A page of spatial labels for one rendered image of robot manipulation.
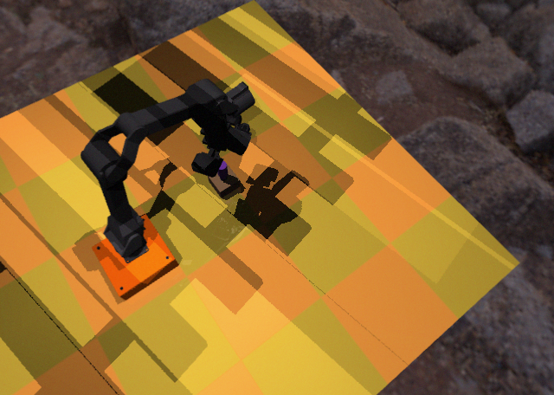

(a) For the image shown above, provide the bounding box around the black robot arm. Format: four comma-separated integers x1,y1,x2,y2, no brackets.
81,79,255,263

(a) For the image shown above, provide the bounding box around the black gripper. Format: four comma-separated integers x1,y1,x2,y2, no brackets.
191,114,242,178

